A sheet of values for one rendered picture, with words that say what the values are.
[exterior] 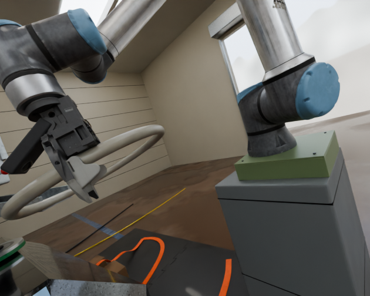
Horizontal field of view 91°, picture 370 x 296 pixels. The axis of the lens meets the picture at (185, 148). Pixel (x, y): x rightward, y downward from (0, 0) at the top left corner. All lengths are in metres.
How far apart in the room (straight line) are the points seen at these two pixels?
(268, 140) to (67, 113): 0.65
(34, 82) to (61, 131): 0.10
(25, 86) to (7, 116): 5.84
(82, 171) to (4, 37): 0.28
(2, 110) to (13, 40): 5.85
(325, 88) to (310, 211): 0.36
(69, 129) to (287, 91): 0.56
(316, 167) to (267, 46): 0.39
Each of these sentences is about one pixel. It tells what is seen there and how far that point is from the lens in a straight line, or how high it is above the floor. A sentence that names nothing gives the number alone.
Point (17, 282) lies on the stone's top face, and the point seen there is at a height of 0.84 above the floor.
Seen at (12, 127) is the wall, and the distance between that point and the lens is 6.20.
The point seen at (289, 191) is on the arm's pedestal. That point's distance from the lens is 0.67.
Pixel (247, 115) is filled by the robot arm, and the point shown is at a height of 1.09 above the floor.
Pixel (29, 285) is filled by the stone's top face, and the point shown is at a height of 0.84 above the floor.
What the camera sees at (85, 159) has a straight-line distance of 0.41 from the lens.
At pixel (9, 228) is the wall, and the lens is 6.08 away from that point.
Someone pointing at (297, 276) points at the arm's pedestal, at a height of 0.51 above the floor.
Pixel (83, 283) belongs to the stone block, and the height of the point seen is 0.77.
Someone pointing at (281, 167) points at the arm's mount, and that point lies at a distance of 0.70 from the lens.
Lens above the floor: 1.10
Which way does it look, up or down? 4 degrees down
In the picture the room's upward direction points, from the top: 18 degrees counter-clockwise
